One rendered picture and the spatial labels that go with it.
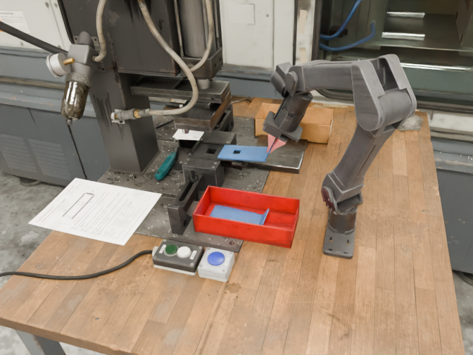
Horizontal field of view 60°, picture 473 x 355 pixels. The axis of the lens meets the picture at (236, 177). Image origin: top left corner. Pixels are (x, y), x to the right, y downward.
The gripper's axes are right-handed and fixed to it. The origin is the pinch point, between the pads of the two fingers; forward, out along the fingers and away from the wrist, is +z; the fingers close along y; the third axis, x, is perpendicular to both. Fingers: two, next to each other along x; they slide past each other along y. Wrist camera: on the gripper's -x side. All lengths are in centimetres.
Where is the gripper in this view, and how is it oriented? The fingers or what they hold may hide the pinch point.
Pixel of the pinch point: (269, 149)
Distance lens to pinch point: 113.3
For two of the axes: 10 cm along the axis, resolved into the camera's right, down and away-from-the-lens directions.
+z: -3.7, 6.8, 6.4
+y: -8.9, -4.6, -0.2
